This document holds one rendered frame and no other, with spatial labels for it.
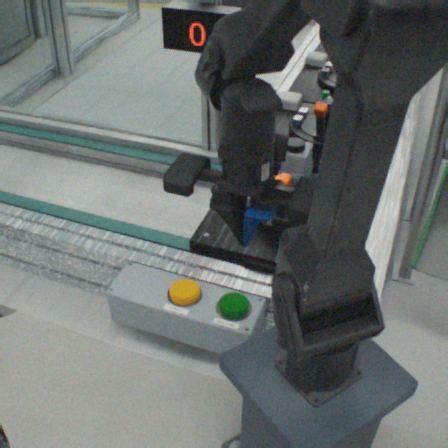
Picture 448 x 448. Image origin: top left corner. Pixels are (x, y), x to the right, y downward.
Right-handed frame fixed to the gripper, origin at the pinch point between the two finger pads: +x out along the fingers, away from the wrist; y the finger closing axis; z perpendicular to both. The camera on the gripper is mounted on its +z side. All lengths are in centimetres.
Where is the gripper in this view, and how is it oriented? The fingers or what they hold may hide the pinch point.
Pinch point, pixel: (246, 222)
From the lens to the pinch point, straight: 68.5
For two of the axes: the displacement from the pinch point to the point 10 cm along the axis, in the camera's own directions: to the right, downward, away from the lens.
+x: 0.0, 7.9, 6.2
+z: 3.6, -5.8, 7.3
